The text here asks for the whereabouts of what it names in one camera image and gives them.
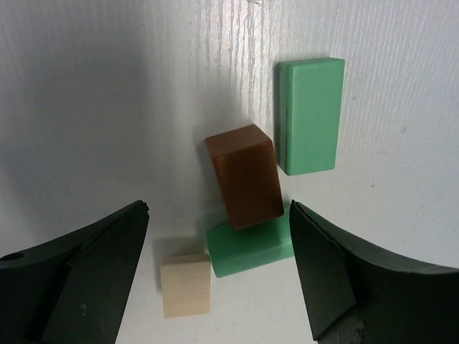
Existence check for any brown wooden block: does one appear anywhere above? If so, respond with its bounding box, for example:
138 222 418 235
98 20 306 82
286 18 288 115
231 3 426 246
205 124 284 231

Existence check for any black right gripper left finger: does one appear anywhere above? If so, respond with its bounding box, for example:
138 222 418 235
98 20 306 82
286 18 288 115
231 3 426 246
1 201 149 343

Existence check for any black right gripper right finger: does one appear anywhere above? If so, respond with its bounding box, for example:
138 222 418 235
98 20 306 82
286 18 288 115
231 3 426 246
289 201 458 343

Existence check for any green wooden cylinder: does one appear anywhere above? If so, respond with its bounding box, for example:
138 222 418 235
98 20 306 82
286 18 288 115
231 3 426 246
206 206 294 278

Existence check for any green rectangular block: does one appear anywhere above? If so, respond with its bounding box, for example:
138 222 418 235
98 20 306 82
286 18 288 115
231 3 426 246
276 57 345 176

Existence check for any small light wood block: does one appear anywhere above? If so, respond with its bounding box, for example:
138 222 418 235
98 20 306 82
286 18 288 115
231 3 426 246
160 254 211 318

